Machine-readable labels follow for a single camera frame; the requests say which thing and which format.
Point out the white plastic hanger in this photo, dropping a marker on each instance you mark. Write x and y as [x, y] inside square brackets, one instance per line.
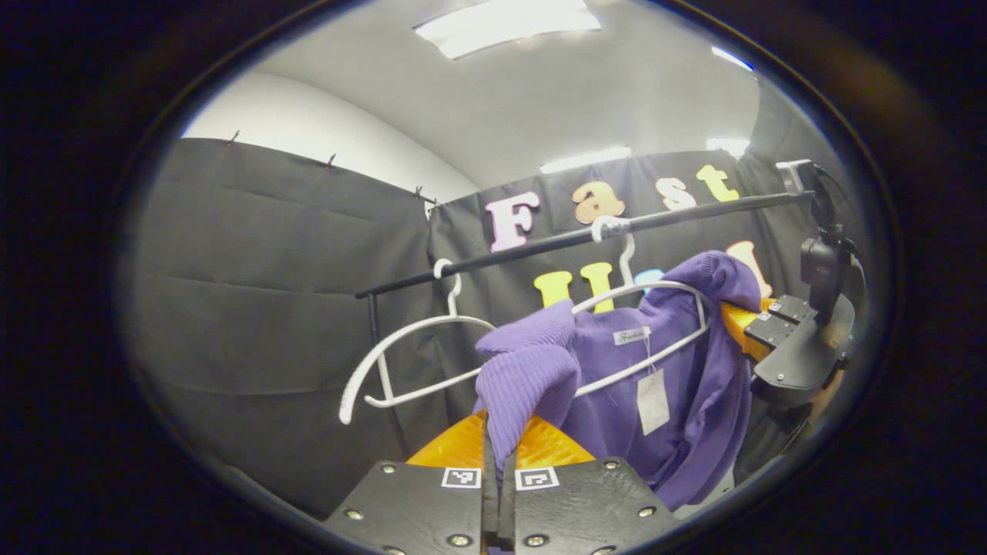
[626, 258]
[409, 331]

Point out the large rectangular ceiling light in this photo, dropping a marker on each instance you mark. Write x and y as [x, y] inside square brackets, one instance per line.
[501, 23]

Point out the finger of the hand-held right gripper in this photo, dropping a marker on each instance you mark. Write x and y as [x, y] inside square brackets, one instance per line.
[790, 308]
[771, 331]

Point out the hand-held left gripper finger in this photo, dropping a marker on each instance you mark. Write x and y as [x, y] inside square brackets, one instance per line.
[489, 509]
[506, 509]

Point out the black backdrop cloth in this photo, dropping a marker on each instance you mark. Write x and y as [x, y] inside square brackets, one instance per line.
[270, 308]

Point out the black metal clothes rack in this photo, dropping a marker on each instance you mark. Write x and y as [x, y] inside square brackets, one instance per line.
[540, 245]

